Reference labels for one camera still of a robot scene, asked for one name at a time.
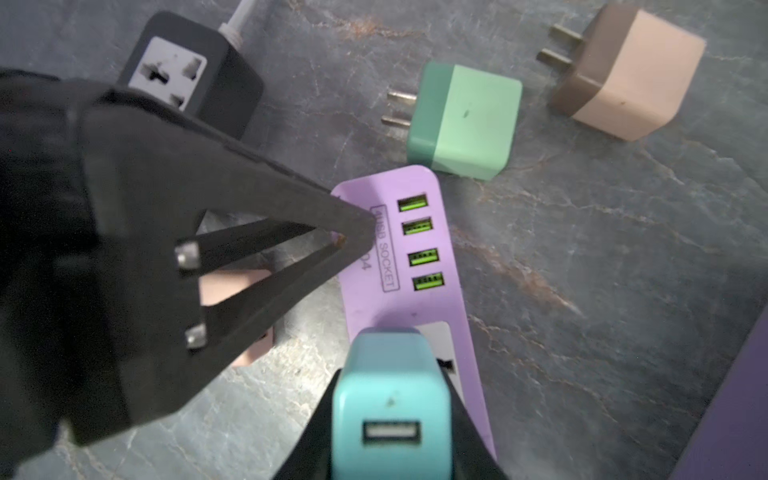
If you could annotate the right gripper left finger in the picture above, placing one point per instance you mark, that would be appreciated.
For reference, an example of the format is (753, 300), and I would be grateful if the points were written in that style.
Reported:
(311, 456)

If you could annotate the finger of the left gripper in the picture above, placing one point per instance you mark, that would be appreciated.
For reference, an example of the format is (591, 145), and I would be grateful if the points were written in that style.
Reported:
(189, 200)

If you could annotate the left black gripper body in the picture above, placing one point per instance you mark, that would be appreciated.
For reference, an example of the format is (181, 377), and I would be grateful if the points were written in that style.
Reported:
(57, 177)

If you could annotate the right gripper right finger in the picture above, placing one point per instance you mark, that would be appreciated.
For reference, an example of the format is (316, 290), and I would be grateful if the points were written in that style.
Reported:
(471, 458)

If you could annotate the pink charger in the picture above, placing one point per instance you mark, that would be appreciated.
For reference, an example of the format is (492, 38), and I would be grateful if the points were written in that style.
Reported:
(222, 285)

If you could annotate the teal charger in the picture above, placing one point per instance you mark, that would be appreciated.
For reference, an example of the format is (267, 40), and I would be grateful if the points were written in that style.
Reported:
(391, 410)

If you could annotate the black power strip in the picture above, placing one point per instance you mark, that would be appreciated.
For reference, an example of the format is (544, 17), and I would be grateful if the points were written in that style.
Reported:
(194, 69)

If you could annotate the purple power strip front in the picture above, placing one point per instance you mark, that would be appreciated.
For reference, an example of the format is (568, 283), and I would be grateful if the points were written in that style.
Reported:
(410, 278)

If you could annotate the purple power strip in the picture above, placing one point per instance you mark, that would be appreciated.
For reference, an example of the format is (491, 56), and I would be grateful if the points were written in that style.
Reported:
(730, 441)
(410, 278)

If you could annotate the green USB charger plug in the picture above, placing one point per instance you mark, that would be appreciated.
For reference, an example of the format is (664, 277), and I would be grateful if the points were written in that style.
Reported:
(463, 120)

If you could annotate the pink USB charger plug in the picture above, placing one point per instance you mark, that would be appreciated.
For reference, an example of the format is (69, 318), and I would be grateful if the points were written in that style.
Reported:
(626, 74)

